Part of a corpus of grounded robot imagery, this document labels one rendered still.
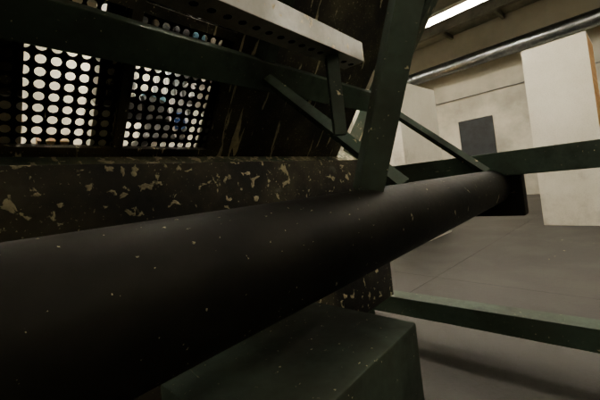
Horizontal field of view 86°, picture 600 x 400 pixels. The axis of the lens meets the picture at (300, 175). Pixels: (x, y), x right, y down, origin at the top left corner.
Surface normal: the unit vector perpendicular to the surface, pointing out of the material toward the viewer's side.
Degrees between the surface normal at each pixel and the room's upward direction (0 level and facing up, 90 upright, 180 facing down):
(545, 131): 90
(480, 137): 90
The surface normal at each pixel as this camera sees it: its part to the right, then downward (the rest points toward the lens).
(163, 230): 0.25, -0.93
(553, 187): -0.73, 0.05
